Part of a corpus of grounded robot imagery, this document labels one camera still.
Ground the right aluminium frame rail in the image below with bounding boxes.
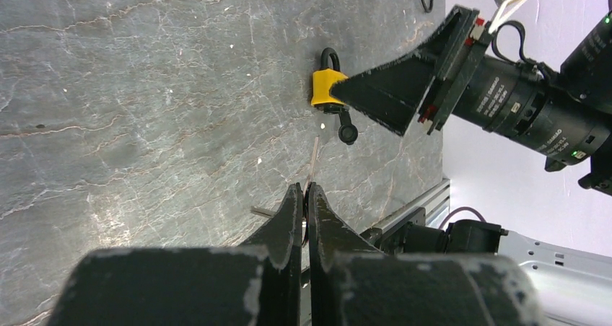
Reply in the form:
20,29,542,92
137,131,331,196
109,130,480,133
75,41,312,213
372,178,450,232

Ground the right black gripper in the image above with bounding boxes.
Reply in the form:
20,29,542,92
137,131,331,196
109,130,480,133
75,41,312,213
331,6,490,136

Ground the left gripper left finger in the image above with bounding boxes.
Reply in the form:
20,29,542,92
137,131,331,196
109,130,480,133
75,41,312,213
48,183,304,325

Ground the yellow black padlock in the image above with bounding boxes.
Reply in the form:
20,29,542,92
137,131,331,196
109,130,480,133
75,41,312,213
310,47,359,146

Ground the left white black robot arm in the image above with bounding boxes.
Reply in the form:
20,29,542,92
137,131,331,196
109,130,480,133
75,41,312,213
48,183,611,325

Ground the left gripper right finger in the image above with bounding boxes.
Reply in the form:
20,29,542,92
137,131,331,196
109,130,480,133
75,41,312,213
307,183,546,325

